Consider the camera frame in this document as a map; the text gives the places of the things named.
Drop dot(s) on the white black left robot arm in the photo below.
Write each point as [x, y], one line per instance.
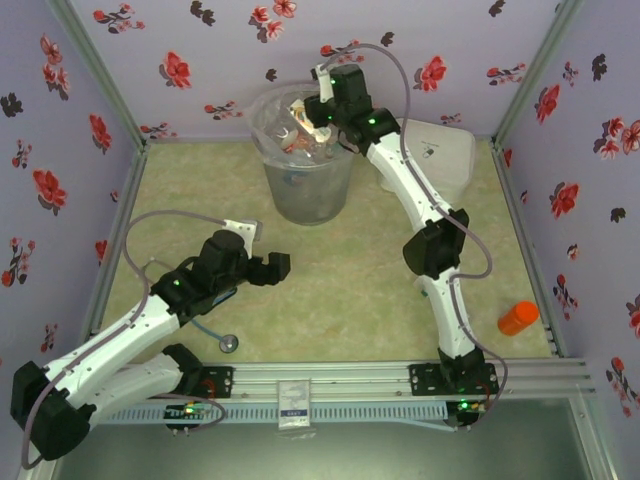
[110, 345]

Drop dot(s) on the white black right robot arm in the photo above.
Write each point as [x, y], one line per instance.
[415, 185]

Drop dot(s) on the translucent plastic bin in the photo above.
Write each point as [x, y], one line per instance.
[307, 200]

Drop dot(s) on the stethoscope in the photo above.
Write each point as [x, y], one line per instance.
[229, 343]

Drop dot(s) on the white zippered case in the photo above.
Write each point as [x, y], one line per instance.
[445, 155]

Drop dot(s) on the white label card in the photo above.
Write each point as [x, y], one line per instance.
[295, 400]

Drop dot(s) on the left controller board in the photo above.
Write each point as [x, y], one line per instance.
[187, 411]

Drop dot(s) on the controller board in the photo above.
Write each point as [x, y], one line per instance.
[187, 411]
[467, 412]

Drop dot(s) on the small white green item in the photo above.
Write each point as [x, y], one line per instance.
[422, 290]

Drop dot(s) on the right controller board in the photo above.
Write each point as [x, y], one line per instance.
[467, 412]

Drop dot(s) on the orange pill bottle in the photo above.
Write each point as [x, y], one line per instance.
[517, 320]

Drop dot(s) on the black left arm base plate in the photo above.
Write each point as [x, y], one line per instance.
[220, 381]

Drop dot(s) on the aluminium side rail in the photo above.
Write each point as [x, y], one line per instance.
[112, 225]
[530, 250]

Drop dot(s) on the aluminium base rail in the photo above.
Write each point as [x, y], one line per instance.
[350, 380]

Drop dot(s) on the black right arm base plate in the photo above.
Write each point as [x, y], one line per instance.
[425, 380]

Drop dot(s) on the aluminium frame post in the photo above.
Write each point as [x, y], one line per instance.
[95, 75]
[540, 70]

